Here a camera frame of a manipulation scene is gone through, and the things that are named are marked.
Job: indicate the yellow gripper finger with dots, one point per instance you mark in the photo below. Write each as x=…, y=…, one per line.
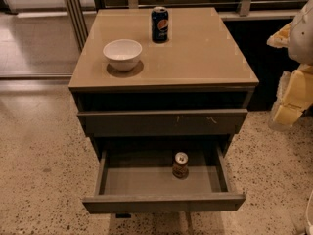
x=294, y=97
x=281, y=38

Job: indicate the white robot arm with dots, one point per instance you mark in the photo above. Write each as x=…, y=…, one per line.
x=300, y=47

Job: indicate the blue Pepsi can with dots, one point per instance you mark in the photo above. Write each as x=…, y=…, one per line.
x=159, y=18

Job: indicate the closed top drawer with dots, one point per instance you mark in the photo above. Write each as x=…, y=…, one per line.
x=162, y=123

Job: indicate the grey drawer cabinet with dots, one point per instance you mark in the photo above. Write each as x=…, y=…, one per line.
x=200, y=67

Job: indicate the open middle drawer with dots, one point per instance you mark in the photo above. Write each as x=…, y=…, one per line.
x=142, y=181

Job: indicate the white ceramic bowl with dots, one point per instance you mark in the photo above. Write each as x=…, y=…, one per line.
x=123, y=54

